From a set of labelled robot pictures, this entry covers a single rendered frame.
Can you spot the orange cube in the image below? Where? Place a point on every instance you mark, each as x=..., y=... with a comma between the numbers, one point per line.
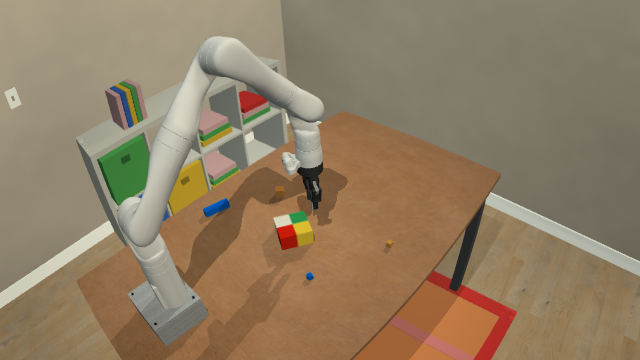
x=279, y=191

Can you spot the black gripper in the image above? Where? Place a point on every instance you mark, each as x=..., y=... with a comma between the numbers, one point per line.
x=311, y=182

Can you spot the green cube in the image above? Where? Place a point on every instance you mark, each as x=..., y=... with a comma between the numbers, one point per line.
x=298, y=217

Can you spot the red cube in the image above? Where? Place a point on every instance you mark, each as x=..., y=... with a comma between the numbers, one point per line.
x=288, y=237

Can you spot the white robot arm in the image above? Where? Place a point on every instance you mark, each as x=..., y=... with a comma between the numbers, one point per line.
x=222, y=57

